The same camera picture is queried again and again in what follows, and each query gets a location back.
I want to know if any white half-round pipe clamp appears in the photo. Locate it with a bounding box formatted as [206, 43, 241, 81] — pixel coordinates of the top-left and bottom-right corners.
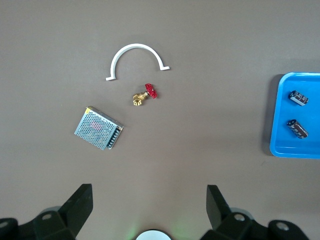
[105, 43, 171, 82]

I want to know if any blue plastic tray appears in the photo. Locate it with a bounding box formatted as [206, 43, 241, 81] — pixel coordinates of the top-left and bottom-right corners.
[269, 72, 320, 160]

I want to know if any metal mesh power supply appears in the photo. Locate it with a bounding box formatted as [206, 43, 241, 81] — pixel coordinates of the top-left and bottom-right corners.
[73, 105, 125, 151]

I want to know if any brown table cover mat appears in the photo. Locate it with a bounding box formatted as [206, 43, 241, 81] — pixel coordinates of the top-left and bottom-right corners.
[0, 0, 320, 240]

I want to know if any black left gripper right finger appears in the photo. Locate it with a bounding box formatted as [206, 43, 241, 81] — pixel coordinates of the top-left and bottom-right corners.
[199, 184, 310, 240]

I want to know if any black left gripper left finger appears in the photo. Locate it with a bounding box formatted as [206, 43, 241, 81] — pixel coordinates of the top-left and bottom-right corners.
[0, 183, 94, 240]

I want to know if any small dark brown block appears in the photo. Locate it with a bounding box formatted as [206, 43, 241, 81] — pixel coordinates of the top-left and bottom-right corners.
[286, 119, 309, 140]

